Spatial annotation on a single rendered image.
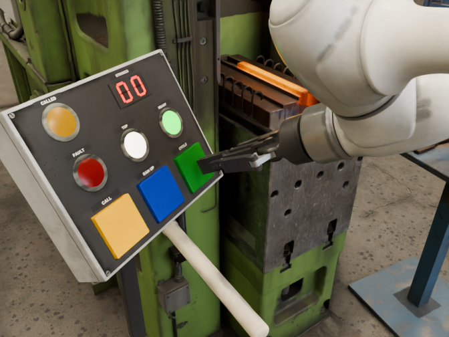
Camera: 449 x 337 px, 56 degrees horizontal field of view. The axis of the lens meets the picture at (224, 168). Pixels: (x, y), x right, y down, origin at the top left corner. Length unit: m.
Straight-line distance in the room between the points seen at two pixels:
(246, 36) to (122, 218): 1.06
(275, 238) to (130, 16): 0.72
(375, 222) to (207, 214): 1.26
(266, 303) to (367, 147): 0.98
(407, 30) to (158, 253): 1.04
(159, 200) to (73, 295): 1.33
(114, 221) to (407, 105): 0.44
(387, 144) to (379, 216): 1.88
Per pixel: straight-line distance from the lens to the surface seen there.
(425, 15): 0.43
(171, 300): 1.40
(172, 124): 0.79
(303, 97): 1.14
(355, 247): 2.21
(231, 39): 1.56
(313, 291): 1.73
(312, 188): 1.26
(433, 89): 0.54
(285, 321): 1.64
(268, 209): 1.17
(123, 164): 0.70
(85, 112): 0.69
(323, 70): 0.44
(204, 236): 1.38
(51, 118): 0.66
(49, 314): 1.97
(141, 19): 1.00
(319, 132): 0.60
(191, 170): 0.79
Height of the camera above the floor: 1.43
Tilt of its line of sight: 32 degrees down
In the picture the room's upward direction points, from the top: straight up
